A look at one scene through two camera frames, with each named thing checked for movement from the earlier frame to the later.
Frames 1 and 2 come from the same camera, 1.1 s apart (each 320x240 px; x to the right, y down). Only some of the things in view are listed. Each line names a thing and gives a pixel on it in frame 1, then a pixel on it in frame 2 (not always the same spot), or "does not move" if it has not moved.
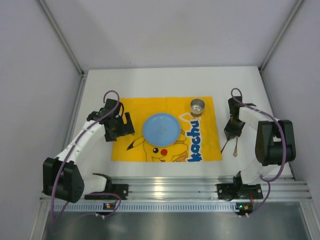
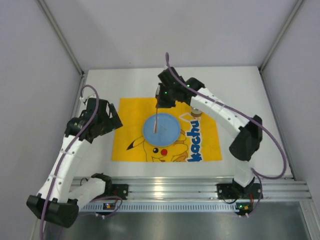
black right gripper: [231, 132] → [163, 99]
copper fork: [229, 137] → [155, 126]
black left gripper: [122, 128] → [105, 119]
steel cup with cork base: [197, 105] does not move
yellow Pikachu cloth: [198, 141] does not move
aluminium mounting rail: [205, 188] does not move
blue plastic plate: [161, 130] does not move
